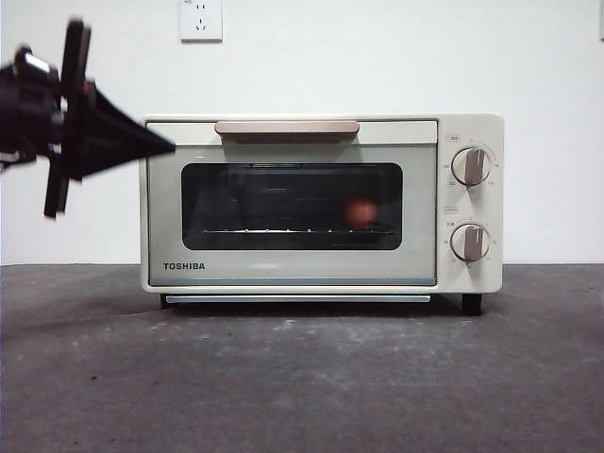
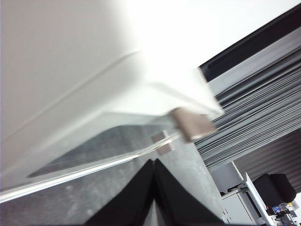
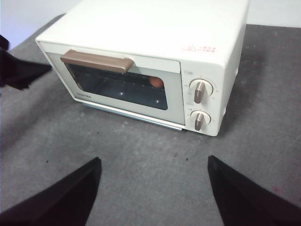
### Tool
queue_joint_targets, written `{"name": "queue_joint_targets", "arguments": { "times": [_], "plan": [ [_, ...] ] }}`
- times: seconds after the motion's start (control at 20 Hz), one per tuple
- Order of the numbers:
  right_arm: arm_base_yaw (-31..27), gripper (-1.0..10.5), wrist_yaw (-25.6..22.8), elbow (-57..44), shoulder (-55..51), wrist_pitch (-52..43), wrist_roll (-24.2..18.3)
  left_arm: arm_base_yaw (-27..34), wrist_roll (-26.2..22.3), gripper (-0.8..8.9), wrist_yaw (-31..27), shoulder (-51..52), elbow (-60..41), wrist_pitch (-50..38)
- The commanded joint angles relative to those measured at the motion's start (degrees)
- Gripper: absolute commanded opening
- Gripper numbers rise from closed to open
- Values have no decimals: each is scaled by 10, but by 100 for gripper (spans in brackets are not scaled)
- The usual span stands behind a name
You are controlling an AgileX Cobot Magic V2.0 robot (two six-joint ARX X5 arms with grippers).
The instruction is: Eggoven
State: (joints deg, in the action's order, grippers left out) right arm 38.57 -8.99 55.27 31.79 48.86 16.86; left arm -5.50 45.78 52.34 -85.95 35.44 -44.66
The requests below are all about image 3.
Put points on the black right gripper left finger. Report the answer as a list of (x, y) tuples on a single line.
[(58, 200)]

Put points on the cream toaster oven body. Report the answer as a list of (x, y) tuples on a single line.
[(141, 28)]

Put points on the oven timer knob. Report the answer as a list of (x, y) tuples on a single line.
[(199, 120)]

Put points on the oven door with glass window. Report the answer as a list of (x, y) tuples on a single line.
[(175, 94)]

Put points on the oven temperature knob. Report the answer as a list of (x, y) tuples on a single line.
[(200, 91)]

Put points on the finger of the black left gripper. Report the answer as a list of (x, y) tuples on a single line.
[(16, 73), (3, 42)]

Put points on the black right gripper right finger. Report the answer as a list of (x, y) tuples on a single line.
[(254, 200)]

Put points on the brown egg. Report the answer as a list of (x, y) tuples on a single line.
[(156, 82)]

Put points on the silver crumb tray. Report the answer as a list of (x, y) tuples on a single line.
[(141, 117)]

